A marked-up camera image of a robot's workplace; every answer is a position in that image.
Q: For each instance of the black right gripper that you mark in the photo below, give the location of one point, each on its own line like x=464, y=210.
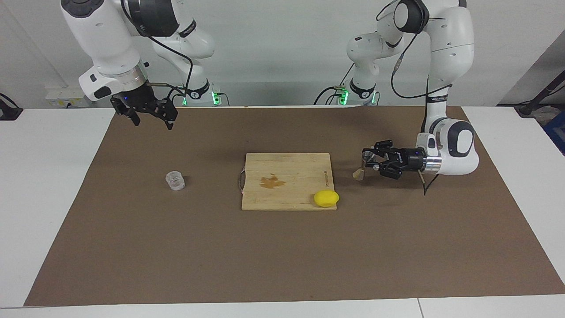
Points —
x=141, y=101

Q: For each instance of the black stand leg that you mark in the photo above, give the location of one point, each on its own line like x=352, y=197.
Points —
x=540, y=95

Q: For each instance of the brown paper table mat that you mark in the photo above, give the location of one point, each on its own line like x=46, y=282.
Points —
x=282, y=256

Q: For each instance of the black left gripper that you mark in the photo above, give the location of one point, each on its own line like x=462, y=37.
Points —
x=410, y=160

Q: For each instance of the wooden cutting board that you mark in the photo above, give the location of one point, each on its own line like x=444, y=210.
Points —
x=287, y=181

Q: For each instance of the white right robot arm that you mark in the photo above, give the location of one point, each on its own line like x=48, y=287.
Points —
x=106, y=39

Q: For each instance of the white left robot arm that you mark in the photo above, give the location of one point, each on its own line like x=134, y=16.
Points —
x=450, y=44

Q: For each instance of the black clamp mount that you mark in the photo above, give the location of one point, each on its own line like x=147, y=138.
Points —
x=9, y=111

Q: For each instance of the white wall power strip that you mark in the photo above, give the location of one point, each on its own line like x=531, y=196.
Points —
x=66, y=95

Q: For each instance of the yellow lemon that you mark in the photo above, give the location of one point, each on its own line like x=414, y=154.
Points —
x=326, y=198

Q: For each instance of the blue crate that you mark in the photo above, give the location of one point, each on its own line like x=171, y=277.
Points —
x=557, y=130

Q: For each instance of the small clear glass cup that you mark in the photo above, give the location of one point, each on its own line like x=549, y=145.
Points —
x=175, y=181

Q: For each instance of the steel double jigger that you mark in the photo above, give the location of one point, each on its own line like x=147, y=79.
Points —
x=358, y=175

